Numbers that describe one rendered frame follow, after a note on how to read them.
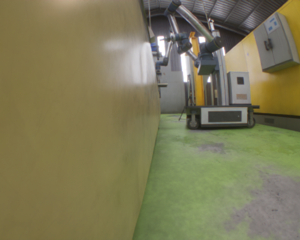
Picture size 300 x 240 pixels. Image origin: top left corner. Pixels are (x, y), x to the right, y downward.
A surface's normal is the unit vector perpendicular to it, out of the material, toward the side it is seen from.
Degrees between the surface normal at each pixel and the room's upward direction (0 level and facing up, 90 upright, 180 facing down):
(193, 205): 0
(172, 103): 90
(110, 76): 90
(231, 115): 90
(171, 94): 90
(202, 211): 0
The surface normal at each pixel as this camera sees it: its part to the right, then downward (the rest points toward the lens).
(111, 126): 1.00, -0.04
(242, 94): -0.27, 0.09
